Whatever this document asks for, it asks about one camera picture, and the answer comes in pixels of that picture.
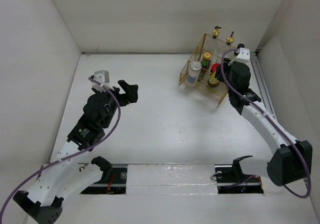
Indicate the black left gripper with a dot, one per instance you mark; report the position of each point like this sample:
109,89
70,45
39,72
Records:
130,97

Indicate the clear glass oil bottle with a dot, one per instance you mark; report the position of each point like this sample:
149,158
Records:
229,45

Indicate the black cap vinegar bottle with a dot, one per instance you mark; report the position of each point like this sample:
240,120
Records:
240,45

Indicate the aluminium side rail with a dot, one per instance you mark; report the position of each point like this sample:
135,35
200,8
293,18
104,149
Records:
264,94

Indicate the dark liquid oil bottle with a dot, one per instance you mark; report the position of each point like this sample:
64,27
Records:
215,40

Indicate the red lid sauce jar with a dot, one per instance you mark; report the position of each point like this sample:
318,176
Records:
214,67

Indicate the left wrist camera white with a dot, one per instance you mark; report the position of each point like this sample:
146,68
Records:
102,77

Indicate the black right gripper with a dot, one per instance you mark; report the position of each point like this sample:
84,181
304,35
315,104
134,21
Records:
219,75

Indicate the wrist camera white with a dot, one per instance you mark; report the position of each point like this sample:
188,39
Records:
102,77
243,56

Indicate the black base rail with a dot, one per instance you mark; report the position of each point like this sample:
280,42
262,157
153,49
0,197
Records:
173,179

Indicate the yellow cap sauce bottle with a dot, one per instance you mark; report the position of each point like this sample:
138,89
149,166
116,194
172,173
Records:
204,64

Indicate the gold wire basket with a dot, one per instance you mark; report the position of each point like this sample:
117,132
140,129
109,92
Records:
215,94

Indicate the small brown bottle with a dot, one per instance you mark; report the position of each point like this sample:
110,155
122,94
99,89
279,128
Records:
212,81

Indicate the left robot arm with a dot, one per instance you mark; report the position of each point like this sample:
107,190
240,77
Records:
44,201

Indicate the silver lid spice jar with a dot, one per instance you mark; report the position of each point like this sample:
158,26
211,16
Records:
193,73

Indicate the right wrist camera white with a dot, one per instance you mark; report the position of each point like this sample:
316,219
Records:
243,56

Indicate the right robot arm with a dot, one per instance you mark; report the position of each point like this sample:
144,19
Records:
291,158

